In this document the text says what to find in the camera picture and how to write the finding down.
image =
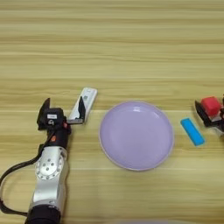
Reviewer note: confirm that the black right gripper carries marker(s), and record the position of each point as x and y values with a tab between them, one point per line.
218	122

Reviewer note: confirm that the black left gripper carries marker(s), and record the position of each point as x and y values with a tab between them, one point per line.
58	137

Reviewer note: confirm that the red cube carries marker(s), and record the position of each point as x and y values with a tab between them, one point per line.
211	105

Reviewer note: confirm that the white rectangular device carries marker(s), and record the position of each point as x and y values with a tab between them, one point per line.
89	97

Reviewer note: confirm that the left gripper labelled black box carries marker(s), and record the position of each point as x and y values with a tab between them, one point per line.
54	118

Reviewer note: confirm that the blue rectangular bar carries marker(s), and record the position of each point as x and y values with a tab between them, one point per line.
192	131

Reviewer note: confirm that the lilac round plate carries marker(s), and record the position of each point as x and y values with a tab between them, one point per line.
137	135

